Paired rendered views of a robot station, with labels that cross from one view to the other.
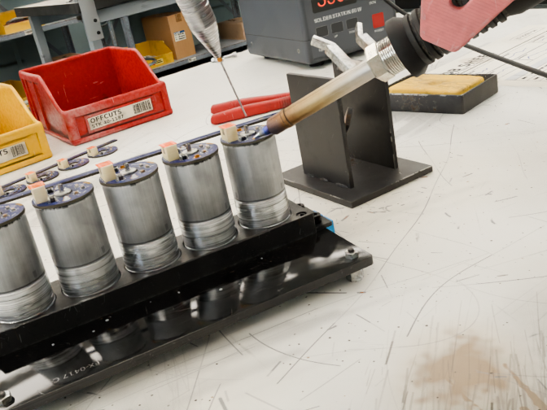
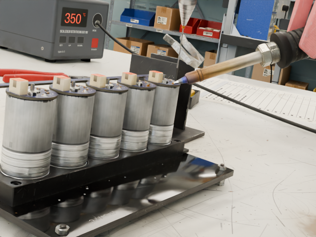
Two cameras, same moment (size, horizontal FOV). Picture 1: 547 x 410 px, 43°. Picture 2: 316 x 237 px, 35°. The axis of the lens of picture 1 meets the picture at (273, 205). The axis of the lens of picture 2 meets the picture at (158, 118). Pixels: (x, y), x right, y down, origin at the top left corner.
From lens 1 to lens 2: 0.19 m
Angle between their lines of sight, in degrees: 33
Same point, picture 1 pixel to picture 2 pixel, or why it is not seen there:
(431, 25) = (309, 41)
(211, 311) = (163, 189)
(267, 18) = (16, 19)
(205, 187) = (148, 107)
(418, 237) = (233, 167)
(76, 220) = (87, 109)
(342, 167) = not seen: hidden behind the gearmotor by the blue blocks
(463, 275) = (279, 188)
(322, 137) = not seen: hidden behind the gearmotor
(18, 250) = (51, 122)
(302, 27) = (51, 32)
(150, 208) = (122, 113)
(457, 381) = not seen: outside the picture
